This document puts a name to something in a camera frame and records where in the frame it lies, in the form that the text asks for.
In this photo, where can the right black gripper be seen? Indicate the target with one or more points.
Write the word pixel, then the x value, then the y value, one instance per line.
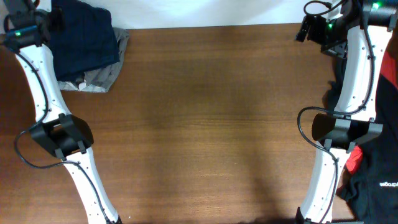
pixel 317 23

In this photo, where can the dark blue shorts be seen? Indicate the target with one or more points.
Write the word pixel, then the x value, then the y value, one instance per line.
pixel 86 42

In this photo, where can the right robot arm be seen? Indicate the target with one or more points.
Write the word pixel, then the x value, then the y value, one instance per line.
pixel 359 32

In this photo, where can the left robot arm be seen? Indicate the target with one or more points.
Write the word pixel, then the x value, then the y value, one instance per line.
pixel 64 136

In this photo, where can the red garment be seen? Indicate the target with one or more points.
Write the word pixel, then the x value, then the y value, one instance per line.
pixel 388 71

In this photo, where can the grey folded shorts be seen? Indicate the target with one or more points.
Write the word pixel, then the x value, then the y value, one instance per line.
pixel 101 80

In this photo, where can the black garment with logo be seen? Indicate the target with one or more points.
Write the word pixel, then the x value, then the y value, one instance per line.
pixel 371 193

